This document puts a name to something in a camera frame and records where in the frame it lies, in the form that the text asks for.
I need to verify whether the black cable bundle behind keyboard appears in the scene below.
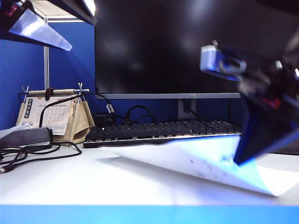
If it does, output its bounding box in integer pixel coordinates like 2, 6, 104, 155
114, 105, 159, 126

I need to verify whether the white paper sheet with sketches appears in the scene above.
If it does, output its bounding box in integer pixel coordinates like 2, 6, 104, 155
102, 135, 299, 197

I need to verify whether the grey pouch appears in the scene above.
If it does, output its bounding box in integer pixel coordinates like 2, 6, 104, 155
0, 127, 54, 148

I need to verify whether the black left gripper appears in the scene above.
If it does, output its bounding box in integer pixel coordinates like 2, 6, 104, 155
0, 0, 98, 51

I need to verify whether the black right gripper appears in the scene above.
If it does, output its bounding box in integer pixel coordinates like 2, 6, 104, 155
233, 30, 299, 166

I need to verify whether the beige canvas calendar stand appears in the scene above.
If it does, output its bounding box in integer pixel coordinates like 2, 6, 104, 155
15, 83, 96, 147

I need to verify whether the black cable with white tag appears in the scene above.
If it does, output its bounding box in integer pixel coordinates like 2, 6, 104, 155
38, 92, 115, 128

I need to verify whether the black usb cable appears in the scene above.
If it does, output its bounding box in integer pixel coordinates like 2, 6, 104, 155
0, 141, 83, 175

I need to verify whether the paper desk calendar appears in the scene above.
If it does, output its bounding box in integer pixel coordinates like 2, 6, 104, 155
21, 94, 73, 136

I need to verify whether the black power adapter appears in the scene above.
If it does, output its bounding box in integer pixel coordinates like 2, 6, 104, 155
93, 112, 115, 128

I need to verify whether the black computer monitor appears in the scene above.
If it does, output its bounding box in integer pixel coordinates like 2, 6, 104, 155
94, 0, 299, 100

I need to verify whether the aluminium partition post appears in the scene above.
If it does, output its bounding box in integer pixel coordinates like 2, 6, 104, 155
43, 16, 51, 87

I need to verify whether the black mechanical keyboard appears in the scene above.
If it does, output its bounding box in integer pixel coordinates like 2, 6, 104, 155
83, 119, 243, 149

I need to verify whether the grey monitor stand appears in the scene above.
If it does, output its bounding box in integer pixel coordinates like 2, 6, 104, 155
178, 98, 198, 121

